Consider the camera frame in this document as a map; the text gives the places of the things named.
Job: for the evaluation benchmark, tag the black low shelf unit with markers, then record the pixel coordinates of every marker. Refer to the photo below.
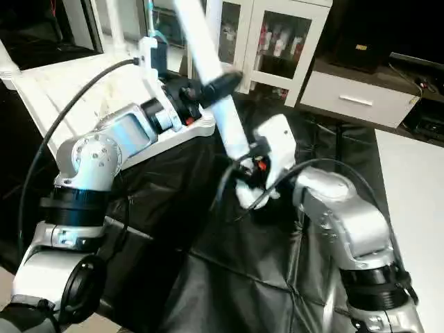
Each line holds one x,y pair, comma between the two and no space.
395,31

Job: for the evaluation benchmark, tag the white drawer unit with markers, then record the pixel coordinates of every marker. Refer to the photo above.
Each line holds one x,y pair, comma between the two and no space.
357,97

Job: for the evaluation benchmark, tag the white plastic table leg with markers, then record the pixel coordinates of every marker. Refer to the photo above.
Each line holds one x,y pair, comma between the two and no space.
7,59
208,48
119,28
214,17

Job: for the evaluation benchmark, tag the black work mat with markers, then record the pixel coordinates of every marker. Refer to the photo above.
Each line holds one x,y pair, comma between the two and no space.
229,277

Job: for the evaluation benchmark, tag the white glass door cabinet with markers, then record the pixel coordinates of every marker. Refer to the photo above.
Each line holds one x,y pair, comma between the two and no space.
277,41

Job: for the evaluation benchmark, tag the white plastic table top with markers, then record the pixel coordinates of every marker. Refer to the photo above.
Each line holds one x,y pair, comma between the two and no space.
76,90

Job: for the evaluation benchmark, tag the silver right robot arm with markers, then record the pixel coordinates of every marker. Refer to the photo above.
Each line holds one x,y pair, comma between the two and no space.
347,222

